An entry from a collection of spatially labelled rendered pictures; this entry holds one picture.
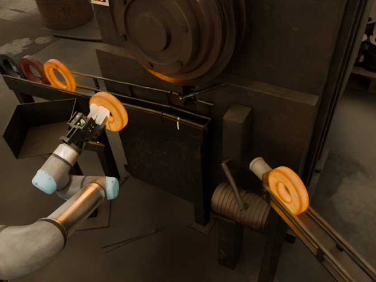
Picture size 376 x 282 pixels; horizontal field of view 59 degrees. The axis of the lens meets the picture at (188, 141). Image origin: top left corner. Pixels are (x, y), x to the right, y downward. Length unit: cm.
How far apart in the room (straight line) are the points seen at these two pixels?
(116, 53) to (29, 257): 94
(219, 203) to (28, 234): 72
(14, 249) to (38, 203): 136
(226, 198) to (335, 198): 90
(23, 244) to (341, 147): 195
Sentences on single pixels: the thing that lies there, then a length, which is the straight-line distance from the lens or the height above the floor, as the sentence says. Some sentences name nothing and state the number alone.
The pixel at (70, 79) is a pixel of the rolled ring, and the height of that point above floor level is 71.
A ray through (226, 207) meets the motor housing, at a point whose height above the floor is 50.
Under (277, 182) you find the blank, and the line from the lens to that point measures 110.
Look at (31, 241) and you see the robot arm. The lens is 84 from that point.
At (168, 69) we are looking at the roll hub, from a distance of 109.
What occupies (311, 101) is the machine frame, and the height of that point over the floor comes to 87.
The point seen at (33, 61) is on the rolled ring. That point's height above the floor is 75.
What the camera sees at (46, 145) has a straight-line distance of 156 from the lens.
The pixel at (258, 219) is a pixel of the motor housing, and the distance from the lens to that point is 127.
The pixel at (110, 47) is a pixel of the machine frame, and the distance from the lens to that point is 156.
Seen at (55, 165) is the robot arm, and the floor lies 82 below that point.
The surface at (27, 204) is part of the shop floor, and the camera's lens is 221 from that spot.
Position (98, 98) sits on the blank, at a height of 89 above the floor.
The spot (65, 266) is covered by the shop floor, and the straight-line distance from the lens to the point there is 189.
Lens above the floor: 156
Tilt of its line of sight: 44 degrees down
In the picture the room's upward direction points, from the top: 5 degrees counter-clockwise
